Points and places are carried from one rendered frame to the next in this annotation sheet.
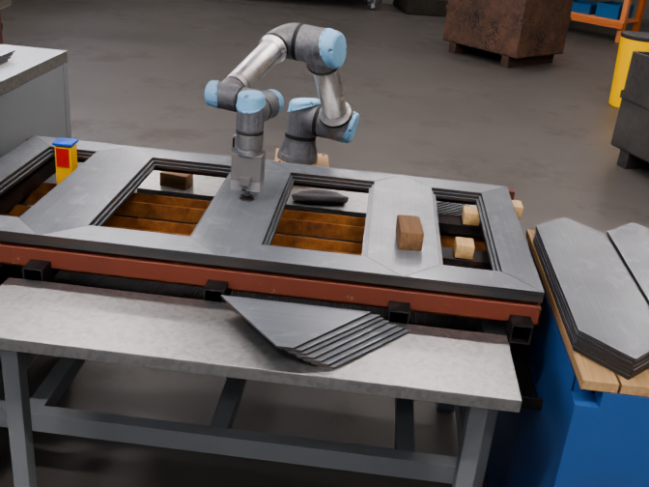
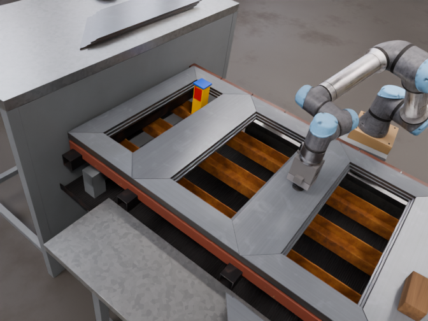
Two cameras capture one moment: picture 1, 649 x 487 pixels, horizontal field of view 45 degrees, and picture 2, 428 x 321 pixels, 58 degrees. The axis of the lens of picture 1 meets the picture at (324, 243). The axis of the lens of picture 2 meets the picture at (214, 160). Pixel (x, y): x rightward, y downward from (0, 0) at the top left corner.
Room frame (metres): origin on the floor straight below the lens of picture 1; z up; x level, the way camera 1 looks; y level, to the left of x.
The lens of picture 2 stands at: (1.06, 0.07, 1.81)
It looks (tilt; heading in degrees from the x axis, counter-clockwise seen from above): 43 degrees down; 27
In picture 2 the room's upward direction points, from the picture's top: 11 degrees clockwise
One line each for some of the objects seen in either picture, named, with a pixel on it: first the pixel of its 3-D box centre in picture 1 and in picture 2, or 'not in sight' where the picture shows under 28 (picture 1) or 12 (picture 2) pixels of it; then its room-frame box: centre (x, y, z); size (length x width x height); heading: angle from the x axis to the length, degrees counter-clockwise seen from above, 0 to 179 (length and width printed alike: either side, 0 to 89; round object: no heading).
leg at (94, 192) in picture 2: not in sight; (99, 221); (1.78, 0.95, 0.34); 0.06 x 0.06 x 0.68; 87
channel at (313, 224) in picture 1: (257, 217); (312, 183); (2.29, 0.22, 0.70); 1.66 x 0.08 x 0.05; 87
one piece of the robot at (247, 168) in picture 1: (246, 168); (303, 169); (2.06, 0.23, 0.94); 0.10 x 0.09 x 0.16; 176
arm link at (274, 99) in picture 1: (260, 103); (336, 120); (2.17, 0.21, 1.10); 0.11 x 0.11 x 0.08; 71
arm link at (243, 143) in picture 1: (248, 140); (312, 150); (2.07, 0.23, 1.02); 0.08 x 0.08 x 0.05
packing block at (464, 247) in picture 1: (464, 247); not in sight; (1.99, -0.39, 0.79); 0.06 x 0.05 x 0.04; 177
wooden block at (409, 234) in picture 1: (409, 232); (415, 295); (1.89, -0.22, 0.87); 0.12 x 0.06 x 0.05; 1
